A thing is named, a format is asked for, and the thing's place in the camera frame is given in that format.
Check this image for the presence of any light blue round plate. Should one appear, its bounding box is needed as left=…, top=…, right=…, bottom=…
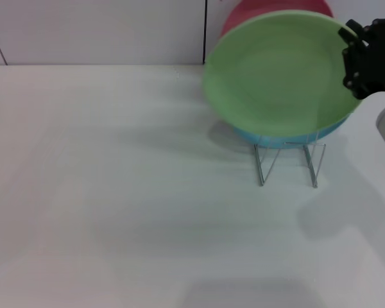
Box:
left=230, top=114, right=352, bottom=149

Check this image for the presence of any green round plate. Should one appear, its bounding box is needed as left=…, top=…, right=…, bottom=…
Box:
left=201, top=9, right=368, bottom=138

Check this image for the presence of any red round plate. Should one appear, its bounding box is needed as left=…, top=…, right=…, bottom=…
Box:
left=220, top=0, right=334, bottom=38

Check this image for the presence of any silver wire plate rack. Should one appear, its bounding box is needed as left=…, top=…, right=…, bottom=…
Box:
left=253, top=128, right=327, bottom=189

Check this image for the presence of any black vertical wall strip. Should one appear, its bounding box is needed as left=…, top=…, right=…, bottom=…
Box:
left=202, top=0, right=209, bottom=65

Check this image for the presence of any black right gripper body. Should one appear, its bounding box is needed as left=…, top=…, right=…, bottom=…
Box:
left=359, top=30, right=385, bottom=100

